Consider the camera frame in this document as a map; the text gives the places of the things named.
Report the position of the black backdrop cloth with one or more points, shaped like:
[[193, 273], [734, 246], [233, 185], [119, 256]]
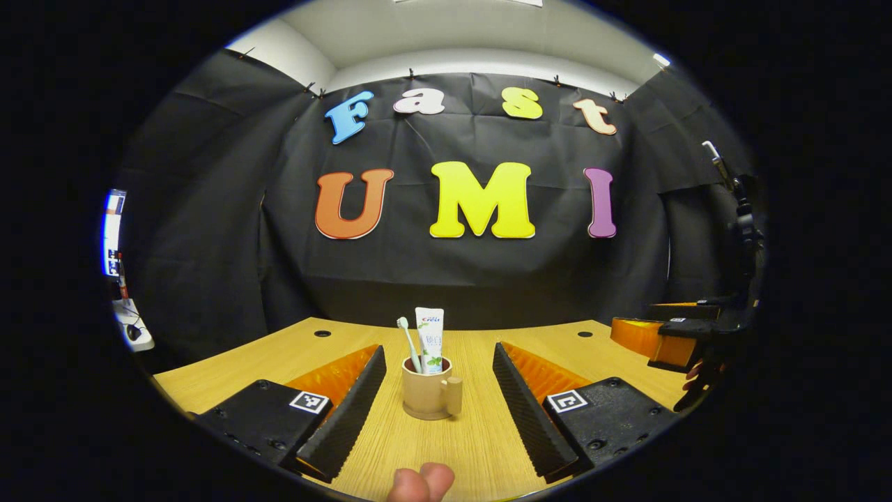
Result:
[[418, 272]]

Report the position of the wooden desktop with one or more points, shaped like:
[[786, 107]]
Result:
[[474, 446]]

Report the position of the ceiling light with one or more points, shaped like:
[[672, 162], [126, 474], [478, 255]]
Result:
[[662, 60]]

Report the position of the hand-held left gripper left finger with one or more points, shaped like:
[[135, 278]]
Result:
[[348, 411]]

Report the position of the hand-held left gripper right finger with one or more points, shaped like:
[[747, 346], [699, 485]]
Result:
[[526, 411]]

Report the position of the white toothbrush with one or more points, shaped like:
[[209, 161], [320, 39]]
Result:
[[410, 345]]

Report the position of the black computer mouse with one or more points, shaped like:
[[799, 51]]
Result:
[[133, 332]]

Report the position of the white side desk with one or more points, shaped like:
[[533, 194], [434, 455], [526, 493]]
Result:
[[136, 341]]

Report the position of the computer monitor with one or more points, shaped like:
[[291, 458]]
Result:
[[113, 233]]

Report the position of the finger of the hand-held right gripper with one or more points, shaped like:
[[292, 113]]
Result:
[[637, 335], [686, 310]]

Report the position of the white toothpaste tube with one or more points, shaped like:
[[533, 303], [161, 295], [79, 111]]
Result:
[[430, 335]]

